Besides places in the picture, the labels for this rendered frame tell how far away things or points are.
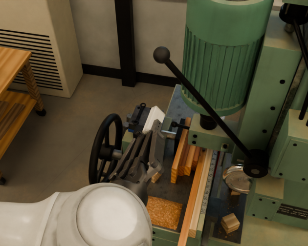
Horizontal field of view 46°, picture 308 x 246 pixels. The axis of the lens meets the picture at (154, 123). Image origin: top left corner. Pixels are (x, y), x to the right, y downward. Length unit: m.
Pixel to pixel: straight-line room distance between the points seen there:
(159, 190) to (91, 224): 0.78
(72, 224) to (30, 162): 2.05
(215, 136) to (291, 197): 0.27
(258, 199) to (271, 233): 0.28
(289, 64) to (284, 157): 0.20
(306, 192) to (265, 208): 0.14
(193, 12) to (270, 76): 0.22
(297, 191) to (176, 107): 0.52
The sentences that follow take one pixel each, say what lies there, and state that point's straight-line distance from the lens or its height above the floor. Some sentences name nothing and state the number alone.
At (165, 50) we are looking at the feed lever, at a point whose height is 1.42.
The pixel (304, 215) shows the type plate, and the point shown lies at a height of 0.88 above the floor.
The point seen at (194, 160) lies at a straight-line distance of 1.13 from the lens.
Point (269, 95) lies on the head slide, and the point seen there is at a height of 1.29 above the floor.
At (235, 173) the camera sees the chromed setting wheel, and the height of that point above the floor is 1.06.
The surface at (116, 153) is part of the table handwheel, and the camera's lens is 1.31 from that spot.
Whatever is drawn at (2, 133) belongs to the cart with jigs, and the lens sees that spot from 2.35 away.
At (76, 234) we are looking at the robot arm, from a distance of 0.37.
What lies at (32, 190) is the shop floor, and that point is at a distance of 2.29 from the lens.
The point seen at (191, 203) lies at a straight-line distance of 1.07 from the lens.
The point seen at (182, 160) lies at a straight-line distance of 1.13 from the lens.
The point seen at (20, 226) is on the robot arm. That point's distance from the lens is 0.43.
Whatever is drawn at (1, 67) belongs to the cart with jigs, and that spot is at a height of 0.53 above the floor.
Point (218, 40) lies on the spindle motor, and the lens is 0.77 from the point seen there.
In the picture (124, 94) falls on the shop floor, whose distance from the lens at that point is 2.68.
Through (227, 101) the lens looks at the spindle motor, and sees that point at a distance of 0.89.
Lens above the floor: 1.87
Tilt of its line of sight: 49 degrees down
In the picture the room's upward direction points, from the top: straight up
